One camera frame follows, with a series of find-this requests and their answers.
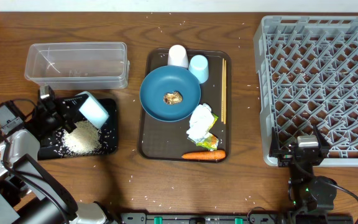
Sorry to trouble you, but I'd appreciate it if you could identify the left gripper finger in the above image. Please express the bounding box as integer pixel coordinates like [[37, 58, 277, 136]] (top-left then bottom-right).
[[62, 114, 80, 133], [54, 93, 89, 117]]

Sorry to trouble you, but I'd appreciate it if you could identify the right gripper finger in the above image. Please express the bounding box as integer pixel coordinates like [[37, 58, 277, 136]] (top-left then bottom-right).
[[313, 124, 329, 149], [270, 128, 280, 151]]

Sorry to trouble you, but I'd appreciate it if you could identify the light blue bowl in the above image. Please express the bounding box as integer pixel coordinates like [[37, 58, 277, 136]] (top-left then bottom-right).
[[76, 91, 109, 129]]

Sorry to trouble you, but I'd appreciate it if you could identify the white rice pile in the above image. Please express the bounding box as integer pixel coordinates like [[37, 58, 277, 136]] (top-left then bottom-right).
[[62, 121, 101, 156]]

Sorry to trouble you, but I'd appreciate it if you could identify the dark blue plate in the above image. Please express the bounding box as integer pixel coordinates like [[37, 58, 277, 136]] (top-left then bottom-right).
[[139, 65, 201, 122]]

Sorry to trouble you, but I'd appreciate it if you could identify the golden brown food scrap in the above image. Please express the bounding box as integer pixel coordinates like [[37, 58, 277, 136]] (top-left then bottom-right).
[[163, 91, 183, 105]]

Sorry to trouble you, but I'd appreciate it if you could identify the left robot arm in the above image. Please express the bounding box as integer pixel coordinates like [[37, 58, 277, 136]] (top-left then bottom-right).
[[0, 91, 118, 223]]

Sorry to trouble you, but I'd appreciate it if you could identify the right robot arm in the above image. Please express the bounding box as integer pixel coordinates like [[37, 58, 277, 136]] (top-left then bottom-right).
[[269, 126, 337, 223]]

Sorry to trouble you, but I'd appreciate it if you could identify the black waste tray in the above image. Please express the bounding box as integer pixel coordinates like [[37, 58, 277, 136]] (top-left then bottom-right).
[[38, 98, 118, 161]]

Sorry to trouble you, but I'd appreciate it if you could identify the grey dishwasher rack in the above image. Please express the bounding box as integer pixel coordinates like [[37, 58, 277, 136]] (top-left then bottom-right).
[[253, 16, 358, 167]]

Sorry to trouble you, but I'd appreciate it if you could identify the clear plastic bin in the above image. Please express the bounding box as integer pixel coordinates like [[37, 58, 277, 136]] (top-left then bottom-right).
[[24, 42, 130, 90]]

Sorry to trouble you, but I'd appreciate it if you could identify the orange carrot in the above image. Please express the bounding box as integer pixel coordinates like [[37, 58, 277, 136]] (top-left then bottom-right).
[[182, 150, 226, 161]]

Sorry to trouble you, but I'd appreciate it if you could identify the green snack wrapper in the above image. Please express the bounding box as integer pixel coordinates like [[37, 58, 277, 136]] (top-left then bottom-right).
[[190, 114, 219, 151]]

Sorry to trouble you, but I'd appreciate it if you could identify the dark brown serving tray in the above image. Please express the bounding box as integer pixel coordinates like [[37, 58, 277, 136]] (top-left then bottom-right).
[[137, 50, 232, 162]]

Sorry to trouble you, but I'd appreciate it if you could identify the crumpled white napkin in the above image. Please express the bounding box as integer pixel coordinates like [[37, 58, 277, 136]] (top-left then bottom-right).
[[186, 103, 216, 142]]

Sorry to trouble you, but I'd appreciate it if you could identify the right wooden chopstick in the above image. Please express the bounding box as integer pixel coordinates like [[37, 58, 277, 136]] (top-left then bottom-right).
[[223, 60, 227, 124]]

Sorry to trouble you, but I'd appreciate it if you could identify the wooden chopstick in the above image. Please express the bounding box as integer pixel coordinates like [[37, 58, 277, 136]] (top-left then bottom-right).
[[221, 58, 225, 123], [223, 60, 227, 124]]

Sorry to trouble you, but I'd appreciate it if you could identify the left wooden chopstick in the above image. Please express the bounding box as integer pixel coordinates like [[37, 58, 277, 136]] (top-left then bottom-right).
[[221, 58, 225, 123]]

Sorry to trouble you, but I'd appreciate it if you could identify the light blue plastic cup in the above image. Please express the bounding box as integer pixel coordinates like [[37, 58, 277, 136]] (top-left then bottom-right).
[[188, 55, 209, 84]]

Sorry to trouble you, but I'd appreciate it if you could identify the white plastic cup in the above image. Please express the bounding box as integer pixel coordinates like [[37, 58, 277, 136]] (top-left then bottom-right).
[[168, 45, 189, 69]]

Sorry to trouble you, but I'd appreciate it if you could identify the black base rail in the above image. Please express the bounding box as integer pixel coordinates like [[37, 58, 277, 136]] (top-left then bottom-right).
[[117, 213, 353, 224]]

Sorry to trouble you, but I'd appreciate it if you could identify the right black cable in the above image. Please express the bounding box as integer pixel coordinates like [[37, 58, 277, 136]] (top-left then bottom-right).
[[292, 155, 358, 224]]

